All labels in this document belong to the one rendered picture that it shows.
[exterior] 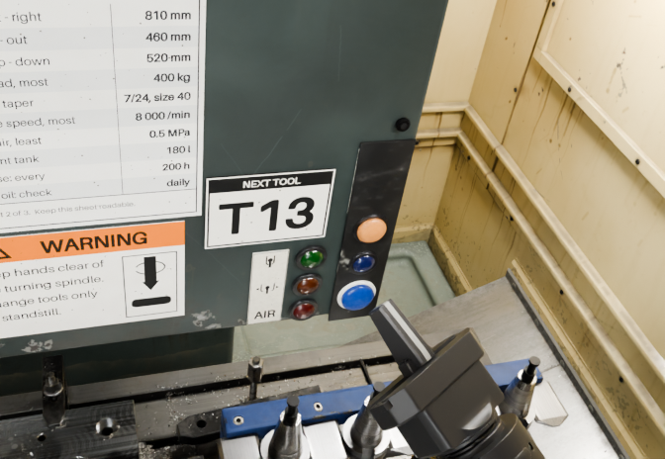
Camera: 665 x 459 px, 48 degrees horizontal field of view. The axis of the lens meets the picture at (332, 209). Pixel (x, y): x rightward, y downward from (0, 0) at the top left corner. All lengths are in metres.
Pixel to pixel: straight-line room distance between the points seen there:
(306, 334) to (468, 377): 1.34
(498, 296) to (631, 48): 0.68
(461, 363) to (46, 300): 0.34
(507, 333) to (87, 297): 1.29
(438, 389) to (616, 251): 0.94
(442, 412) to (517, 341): 1.14
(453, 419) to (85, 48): 0.39
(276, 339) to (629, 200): 0.94
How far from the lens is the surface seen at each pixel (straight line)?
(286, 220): 0.59
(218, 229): 0.58
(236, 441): 1.02
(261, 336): 1.96
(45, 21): 0.48
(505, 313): 1.81
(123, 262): 0.60
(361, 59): 0.53
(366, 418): 0.99
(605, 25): 1.52
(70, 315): 0.63
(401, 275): 2.18
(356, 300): 0.67
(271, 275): 0.63
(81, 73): 0.50
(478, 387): 0.66
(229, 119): 0.53
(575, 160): 1.61
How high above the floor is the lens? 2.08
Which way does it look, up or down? 40 degrees down
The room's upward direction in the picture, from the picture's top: 10 degrees clockwise
